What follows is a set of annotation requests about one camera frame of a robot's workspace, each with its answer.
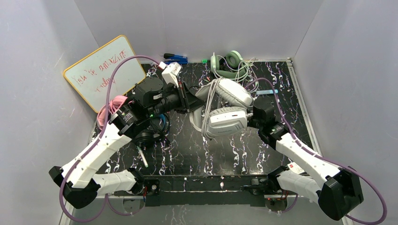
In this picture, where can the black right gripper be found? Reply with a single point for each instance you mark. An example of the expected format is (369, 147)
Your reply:
(257, 112)

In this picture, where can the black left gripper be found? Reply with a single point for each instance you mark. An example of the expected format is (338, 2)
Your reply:
(185, 99)

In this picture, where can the white headphones with cable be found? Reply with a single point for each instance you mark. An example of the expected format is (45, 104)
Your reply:
(223, 121)

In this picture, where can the black blue headphones with cable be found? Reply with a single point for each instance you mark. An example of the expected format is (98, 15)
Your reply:
(156, 132)

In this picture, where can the pink headphones with cable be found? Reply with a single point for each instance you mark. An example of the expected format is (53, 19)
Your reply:
(114, 105)

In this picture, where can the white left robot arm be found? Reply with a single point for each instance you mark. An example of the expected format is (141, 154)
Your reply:
(79, 180)

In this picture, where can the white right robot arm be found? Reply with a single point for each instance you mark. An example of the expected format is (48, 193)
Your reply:
(307, 164)

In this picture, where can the light blue marker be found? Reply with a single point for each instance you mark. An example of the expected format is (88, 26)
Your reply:
(266, 92)

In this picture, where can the blue black marker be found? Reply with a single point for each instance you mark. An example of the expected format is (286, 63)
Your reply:
(170, 58)

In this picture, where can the white green marker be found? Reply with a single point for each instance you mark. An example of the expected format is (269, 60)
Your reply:
(143, 157)

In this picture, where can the yellow framed whiteboard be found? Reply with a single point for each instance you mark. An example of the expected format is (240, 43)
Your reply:
(90, 76)

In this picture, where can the green headphones with cable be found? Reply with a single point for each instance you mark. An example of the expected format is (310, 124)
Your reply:
(232, 66)

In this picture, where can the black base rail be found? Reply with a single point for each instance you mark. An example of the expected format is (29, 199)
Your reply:
(199, 190)

